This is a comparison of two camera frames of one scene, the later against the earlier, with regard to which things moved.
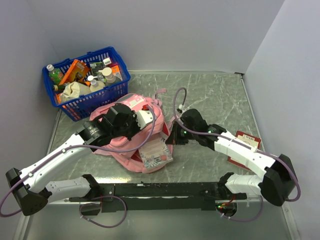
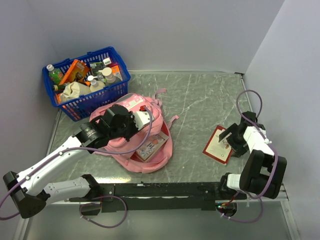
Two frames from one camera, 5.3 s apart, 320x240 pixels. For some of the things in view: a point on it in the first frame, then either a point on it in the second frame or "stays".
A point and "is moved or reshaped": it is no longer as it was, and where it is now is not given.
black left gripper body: [128, 130] stays
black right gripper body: [181, 135] -> [235, 140]
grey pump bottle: [111, 80] stays
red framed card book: [249, 139] is moved or reshaped
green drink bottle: [56, 74] stays
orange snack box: [70, 75] stays
